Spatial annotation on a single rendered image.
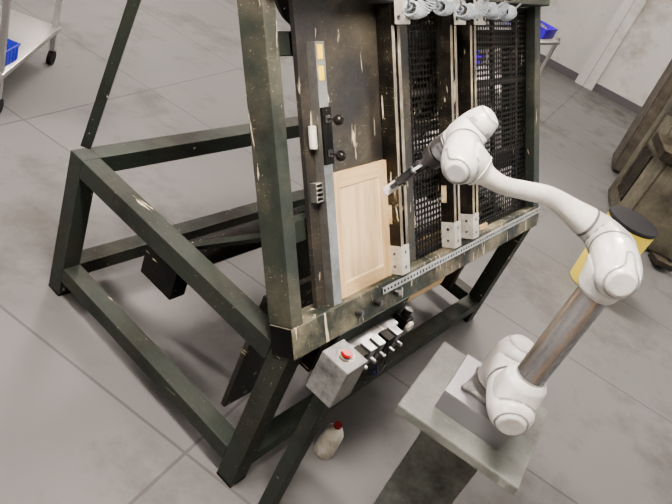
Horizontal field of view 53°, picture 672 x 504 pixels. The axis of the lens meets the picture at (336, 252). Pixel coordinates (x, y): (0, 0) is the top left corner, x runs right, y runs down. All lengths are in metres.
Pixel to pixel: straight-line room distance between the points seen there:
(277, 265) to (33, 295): 1.58
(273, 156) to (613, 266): 1.08
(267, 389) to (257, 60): 1.17
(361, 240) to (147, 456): 1.26
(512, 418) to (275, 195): 1.06
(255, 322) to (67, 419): 0.98
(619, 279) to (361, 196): 1.06
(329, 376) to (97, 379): 1.27
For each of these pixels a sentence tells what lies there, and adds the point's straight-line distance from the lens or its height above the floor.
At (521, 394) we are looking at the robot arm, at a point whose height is 1.10.
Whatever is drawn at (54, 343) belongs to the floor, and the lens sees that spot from 3.36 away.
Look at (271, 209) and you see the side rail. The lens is 2.27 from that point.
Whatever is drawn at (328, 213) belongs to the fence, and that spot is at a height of 1.20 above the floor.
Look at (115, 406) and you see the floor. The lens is 3.15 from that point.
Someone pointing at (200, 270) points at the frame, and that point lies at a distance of 2.65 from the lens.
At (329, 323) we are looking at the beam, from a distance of 2.52.
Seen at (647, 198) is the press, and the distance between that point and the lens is 6.80.
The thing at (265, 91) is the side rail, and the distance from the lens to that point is 2.21.
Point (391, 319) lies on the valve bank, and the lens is 2.90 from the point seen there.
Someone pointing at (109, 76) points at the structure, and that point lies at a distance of 2.89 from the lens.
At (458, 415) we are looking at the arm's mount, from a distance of 2.60.
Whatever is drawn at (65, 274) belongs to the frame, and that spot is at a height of 0.16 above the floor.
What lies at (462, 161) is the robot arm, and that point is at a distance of 1.89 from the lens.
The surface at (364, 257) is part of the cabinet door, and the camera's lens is 2.70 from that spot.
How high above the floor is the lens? 2.43
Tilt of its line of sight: 33 degrees down
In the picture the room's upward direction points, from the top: 25 degrees clockwise
